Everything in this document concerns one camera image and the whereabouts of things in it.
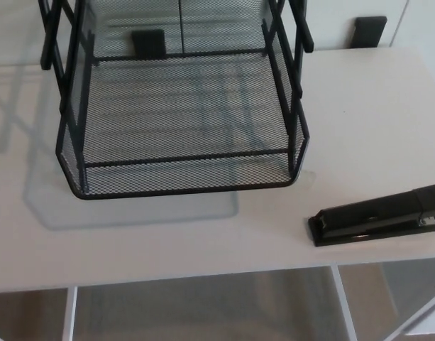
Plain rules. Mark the black stapler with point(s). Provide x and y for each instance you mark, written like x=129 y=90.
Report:
x=377 y=216

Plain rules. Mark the black mesh file tray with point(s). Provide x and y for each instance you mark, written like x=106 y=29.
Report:
x=188 y=117

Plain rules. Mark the black bracket left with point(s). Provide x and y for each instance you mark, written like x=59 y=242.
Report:
x=148 y=43

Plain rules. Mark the black bracket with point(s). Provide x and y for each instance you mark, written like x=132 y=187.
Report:
x=148 y=43
x=369 y=32

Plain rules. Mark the white desk frame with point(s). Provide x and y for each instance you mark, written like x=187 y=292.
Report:
x=348 y=302

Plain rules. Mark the black bracket right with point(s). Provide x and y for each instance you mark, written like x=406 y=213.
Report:
x=369 y=32

